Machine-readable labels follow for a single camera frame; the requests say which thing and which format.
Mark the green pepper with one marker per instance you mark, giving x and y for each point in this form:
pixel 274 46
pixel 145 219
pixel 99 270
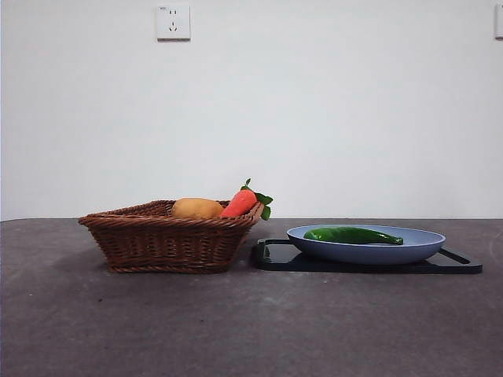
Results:
pixel 346 235

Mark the light blue round plate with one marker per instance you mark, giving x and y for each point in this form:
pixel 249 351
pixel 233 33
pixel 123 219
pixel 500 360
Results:
pixel 365 253

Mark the orange carrot with green leaves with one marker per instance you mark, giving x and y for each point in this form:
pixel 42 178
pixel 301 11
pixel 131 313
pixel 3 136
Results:
pixel 241 202

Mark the yellow potato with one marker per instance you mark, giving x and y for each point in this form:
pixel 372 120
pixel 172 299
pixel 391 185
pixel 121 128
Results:
pixel 194 208

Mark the black rectangular tray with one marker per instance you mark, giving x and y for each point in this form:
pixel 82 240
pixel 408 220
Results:
pixel 283 263

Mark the brown wicker basket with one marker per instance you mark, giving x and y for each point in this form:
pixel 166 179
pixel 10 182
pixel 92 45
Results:
pixel 165 247

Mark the white wall socket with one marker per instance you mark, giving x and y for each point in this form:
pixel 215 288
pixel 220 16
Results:
pixel 499 21
pixel 173 21

